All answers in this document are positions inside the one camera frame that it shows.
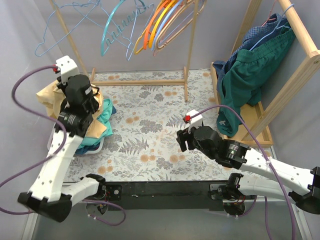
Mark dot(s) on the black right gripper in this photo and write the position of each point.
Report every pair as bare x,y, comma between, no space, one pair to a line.
182,139

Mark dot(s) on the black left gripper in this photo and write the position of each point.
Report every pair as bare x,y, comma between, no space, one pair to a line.
61,88

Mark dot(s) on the teal green shirt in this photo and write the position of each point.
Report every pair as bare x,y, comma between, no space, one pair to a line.
105,122

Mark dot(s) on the light blue wire hanger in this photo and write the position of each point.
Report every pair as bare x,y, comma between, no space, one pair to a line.
137,25
63,21
101,16

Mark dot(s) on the beige plastic hanger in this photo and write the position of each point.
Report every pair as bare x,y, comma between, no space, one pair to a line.
172,24

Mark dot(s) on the teal plastic hanger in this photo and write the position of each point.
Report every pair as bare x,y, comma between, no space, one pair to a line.
113,32

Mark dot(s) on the navy blue t shirt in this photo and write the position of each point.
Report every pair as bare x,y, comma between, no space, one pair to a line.
86,150

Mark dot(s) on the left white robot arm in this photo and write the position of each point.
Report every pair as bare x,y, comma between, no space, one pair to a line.
47,196

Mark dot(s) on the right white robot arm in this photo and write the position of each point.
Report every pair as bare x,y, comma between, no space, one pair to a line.
280,180

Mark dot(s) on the wooden clothes rack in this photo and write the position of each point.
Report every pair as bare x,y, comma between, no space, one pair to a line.
163,82
292,76

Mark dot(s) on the floral table cloth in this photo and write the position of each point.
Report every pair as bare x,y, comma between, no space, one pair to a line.
143,144

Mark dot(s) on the white plastic laundry basket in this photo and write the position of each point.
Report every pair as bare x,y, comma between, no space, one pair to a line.
98,147

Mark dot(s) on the right wooden clothes rack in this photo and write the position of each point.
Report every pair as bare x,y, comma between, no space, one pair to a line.
292,76

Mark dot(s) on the dark green shorts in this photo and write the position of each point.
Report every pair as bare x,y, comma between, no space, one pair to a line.
241,84

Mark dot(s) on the orange plastic hangers bunch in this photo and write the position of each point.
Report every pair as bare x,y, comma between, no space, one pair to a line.
146,38

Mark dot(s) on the blue checkered shorts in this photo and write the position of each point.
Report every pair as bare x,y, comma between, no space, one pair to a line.
255,37

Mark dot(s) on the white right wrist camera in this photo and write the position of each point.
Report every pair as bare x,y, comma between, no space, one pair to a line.
193,119

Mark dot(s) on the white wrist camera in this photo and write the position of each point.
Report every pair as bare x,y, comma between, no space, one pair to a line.
67,67
193,119

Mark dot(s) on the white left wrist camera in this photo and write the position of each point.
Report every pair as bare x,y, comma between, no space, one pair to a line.
67,67

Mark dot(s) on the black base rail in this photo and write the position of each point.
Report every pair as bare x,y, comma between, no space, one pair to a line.
170,195

